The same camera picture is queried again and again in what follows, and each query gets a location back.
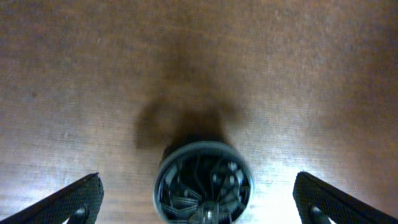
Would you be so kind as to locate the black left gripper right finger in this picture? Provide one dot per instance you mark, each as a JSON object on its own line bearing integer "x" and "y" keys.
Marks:
{"x": 320, "y": 202}

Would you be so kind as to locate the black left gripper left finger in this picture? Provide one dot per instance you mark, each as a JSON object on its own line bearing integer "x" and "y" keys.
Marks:
{"x": 78, "y": 202}

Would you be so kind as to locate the black round cap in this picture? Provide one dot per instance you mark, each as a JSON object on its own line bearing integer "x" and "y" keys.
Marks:
{"x": 202, "y": 179}

